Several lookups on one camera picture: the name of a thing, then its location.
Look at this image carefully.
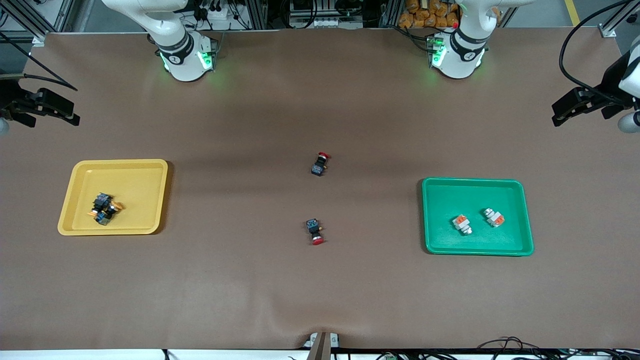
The aluminium frame strut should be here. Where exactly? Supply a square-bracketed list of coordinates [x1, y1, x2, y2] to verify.
[599, 0, 640, 39]
[0, 0, 76, 47]

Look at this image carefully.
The red push button switch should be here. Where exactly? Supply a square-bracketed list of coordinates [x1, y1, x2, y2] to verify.
[306, 218, 326, 246]
[310, 152, 332, 177]

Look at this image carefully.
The yellow push button switch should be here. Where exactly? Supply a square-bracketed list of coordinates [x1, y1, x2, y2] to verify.
[88, 192, 113, 219]
[96, 200, 125, 227]

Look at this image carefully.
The pile of orange packages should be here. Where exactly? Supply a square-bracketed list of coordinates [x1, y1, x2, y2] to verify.
[398, 0, 461, 29]

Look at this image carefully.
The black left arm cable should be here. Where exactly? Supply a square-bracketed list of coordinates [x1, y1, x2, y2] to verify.
[558, 0, 640, 102]

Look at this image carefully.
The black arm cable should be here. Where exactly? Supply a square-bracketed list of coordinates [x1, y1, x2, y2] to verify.
[0, 31, 79, 93]
[558, 0, 640, 102]

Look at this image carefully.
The yellow plastic tray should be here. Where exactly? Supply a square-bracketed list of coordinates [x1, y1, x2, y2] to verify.
[57, 159, 169, 236]

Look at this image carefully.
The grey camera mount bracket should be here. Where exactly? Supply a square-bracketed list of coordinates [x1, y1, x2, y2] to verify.
[302, 331, 341, 360]

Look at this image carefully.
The white power strip with plugs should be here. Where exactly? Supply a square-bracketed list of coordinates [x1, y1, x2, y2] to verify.
[192, 0, 232, 31]

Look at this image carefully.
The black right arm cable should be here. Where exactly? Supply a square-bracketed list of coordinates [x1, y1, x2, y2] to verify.
[0, 31, 79, 93]

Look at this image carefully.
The green plastic tray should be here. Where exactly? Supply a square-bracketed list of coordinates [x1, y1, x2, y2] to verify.
[421, 178, 535, 257]

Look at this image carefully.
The aluminium frame post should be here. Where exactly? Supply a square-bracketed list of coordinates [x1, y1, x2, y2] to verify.
[378, 0, 401, 28]
[248, 0, 268, 30]

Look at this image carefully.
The black cable bundle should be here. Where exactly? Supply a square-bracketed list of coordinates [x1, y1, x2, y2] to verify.
[475, 336, 640, 360]

